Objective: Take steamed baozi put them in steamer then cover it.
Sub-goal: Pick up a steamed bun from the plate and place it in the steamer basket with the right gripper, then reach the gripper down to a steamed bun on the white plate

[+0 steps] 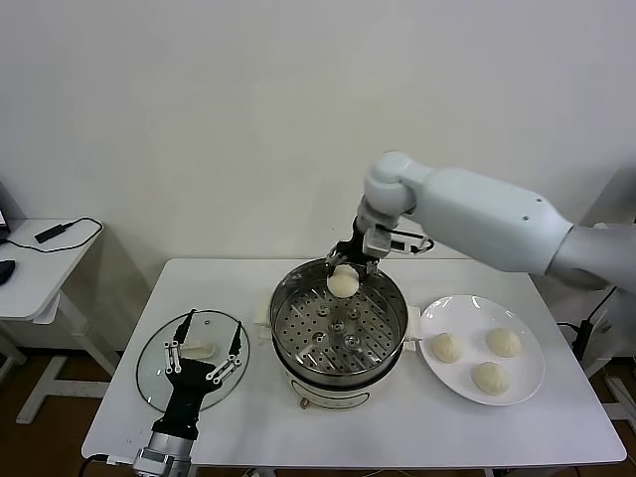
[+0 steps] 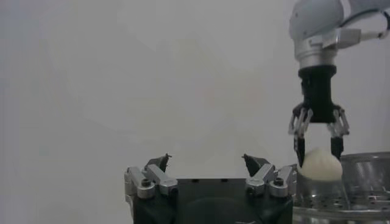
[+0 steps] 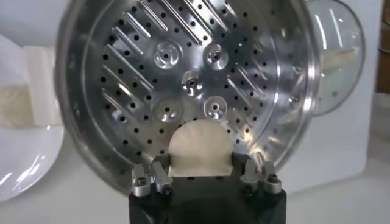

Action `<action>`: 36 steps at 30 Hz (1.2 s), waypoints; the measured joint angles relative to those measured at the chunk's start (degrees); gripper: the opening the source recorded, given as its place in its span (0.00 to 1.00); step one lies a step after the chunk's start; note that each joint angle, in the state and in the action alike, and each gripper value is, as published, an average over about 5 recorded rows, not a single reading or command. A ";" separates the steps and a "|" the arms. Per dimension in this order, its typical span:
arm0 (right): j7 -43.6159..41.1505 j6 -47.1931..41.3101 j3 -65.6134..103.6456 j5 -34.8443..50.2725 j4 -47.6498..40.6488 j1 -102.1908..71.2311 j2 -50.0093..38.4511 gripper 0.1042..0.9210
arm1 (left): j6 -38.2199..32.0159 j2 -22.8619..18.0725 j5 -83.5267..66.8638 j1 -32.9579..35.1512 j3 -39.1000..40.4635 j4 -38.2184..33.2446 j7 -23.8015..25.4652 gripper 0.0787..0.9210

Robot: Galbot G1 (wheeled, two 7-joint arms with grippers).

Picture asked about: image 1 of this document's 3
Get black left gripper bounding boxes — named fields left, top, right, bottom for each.
left=151, top=308, right=243, bottom=441

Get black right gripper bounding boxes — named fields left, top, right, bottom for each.
left=325, top=217, right=383, bottom=278

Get white steamed baozi bun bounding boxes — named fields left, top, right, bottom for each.
left=485, top=327, right=524, bottom=359
left=326, top=264, right=360, bottom=299
left=429, top=332, right=466, bottom=365
left=470, top=361, right=512, bottom=397

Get glass lid white handle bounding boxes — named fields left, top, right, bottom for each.
left=136, top=308, right=251, bottom=413

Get white electric cooker pot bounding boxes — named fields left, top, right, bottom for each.
left=271, top=342, right=398, bottom=411

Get white side desk with mouse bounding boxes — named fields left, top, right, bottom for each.
left=0, top=218, right=125, bottom=424

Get white round plate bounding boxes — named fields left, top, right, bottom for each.
left=419, top=294, right=546, bottom=406

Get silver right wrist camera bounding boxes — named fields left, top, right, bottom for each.
left=361, top=224, right=434, bottom=259

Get steel steamer basket white handles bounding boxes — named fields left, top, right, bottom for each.
left=253, top=256, right=423, bottom=375

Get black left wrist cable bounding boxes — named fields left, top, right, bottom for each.
left=87, top=452, right=136, bottom=471

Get black power adapter with cable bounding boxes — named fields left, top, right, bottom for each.
left=5, top=216, right=104, bottom=255

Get black power strip cable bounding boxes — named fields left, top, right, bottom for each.
left=556, top=285, right=617, bottom=355

